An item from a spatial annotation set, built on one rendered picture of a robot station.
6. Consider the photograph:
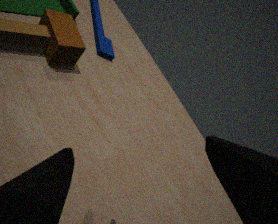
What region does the green rectangular mat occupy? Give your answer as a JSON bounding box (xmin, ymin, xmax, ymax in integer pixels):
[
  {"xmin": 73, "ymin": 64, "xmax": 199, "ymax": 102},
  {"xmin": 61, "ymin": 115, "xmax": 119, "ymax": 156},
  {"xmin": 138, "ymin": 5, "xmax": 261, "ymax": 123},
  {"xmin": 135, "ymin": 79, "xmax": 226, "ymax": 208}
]
[{"xmin": 0, "ymin": 0, "xmax": 66, "ymax": 17}]

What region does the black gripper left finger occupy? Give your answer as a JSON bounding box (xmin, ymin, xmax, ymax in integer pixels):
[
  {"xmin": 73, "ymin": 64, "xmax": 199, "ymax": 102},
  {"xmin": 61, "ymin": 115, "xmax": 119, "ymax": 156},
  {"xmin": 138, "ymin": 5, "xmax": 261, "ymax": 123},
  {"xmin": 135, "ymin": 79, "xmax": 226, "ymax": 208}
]
[{"xmin": 0, "ymin": 148, "xmax": 75, "ymax": 224}]

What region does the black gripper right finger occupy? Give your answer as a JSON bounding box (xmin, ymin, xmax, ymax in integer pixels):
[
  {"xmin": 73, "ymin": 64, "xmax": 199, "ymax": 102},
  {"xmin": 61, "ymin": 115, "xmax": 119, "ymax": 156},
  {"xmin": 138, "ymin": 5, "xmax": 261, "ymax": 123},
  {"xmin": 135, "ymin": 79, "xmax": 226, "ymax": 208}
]
[{"xmin": 205, "ymin": 135, "xmax": 278, "ymax": 224}]

